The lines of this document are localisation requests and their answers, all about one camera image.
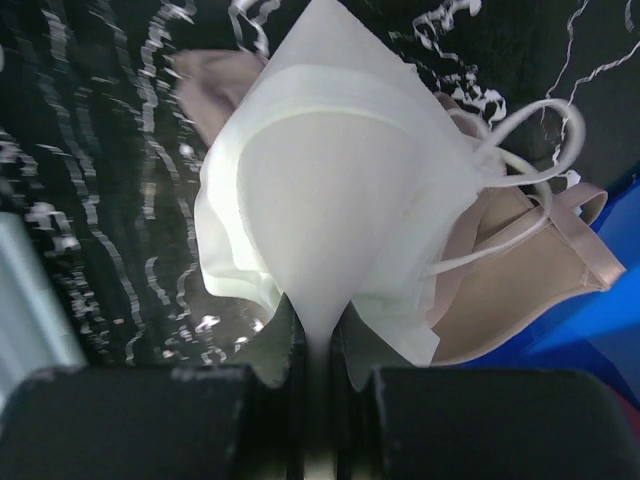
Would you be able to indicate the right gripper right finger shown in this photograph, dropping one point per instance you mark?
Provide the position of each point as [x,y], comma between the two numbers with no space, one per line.
[393,420]

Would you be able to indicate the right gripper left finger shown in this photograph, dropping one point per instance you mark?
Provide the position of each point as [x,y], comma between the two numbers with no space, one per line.
[242,419]

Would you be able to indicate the grey beige garment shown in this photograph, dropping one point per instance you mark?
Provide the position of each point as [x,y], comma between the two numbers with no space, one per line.
[477,307]

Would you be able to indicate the white bra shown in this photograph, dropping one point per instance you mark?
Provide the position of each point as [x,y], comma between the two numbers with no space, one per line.
[339,178]

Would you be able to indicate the mint green suitcase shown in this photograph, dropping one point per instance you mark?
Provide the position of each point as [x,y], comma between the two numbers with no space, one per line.
[35,331]

